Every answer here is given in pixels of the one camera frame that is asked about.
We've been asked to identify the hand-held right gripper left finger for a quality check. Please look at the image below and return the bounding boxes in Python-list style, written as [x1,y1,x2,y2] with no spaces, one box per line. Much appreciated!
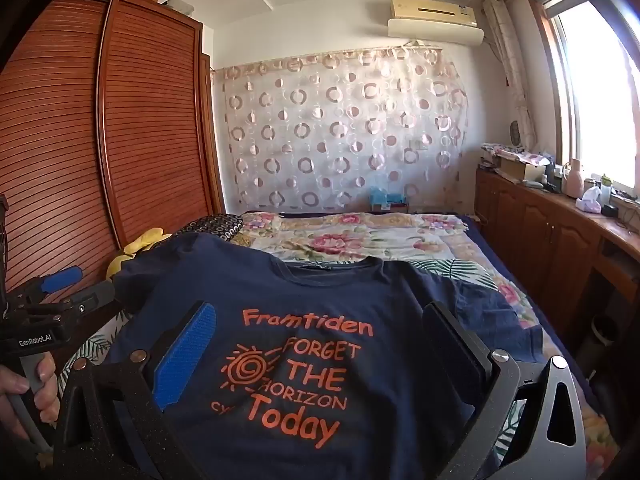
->
[52,301,218,480]

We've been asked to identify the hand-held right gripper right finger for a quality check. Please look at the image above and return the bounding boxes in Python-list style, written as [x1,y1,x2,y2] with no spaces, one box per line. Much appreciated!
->
[422,301,587,480]

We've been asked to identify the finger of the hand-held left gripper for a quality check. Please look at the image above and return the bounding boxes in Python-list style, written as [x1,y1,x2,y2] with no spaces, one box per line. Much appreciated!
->
[57,280,117,317]
[10,265,84,301]

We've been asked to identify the navy blue printed t-shirt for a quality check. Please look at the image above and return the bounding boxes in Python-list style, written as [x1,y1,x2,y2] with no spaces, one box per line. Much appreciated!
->
[106,234,544,480]

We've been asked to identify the person's left hand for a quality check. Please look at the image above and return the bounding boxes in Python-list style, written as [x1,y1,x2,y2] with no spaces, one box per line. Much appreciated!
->
[0,350,62,442]

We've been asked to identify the yellow plush toy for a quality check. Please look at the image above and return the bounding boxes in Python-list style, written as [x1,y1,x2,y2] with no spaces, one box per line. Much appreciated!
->
[106,228,167,282]

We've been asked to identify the palm leaf bed sheet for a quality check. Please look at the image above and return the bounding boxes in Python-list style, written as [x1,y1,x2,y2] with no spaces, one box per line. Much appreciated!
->
[59,256,603,480]

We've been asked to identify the navy bed mattress cover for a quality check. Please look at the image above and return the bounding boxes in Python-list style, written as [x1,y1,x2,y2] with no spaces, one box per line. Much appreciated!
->
[462,214,603,413]

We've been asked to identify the dark circle-patterned pillow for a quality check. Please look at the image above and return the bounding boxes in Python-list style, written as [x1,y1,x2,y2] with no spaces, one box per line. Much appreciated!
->
[171,212,247,249]

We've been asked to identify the dark round bin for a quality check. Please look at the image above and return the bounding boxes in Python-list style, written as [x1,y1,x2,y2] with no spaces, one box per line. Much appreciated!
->
[574,312,624,387]

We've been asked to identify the long wooden cabinet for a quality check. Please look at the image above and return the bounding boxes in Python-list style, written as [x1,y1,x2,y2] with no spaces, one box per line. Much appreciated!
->
[474,166,640,413]

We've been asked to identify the brown slatted wooden wardrobe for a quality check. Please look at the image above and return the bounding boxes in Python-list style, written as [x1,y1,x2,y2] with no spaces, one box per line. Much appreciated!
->
[0,0,227,293]

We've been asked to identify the floral blanket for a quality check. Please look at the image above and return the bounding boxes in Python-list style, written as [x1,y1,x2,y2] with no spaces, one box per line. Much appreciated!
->
[239,211,542,332]

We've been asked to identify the blue box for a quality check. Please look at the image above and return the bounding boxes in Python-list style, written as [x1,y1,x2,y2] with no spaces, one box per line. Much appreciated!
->
[368,185,409,214]

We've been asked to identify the cardboard box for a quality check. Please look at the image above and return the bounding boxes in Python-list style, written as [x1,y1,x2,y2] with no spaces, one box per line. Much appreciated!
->
[499,157,544,182]

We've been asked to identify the pink tissue pack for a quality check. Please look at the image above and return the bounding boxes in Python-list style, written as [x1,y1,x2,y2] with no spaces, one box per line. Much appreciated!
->
[575,185,602,214]

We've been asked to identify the pink thermos jug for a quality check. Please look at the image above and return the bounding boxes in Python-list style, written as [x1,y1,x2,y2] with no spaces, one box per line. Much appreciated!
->
[562,158,586,199]

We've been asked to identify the floral cloth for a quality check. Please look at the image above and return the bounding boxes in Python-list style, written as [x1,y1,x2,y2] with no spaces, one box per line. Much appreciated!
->
[481,142,552,167]

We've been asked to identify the sheer circle-patterned curtain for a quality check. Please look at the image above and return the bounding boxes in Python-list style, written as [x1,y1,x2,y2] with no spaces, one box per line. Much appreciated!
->
[212,41,472,214]

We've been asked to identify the beige patterned window curtain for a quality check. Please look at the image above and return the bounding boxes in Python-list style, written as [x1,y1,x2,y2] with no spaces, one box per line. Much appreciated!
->
[482,0,539,150]

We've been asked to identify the wood-framed window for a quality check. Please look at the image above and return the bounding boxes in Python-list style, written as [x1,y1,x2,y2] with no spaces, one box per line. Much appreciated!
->
[529,0,640,192]

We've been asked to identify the cream wall air conditioner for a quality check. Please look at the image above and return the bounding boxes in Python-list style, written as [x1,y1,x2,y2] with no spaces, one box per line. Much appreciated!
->
[390,0,478,27]

